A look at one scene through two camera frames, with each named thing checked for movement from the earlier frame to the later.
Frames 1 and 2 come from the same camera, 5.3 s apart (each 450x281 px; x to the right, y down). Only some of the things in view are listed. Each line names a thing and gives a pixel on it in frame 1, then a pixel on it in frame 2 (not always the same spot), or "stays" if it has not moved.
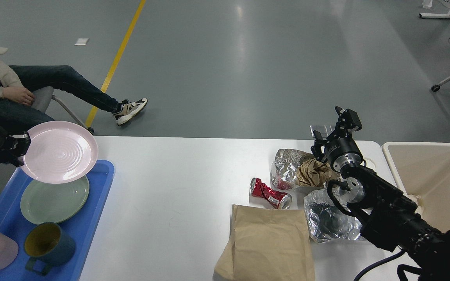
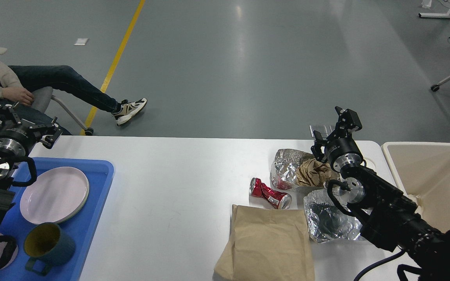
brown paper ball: [311, 172] stays
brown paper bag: [266, 244] stays
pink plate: [59, 152] → [55, 194]
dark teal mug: [46, 241] stays
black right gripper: [341, 151] stays
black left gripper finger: [17, 145] → [49, 141]
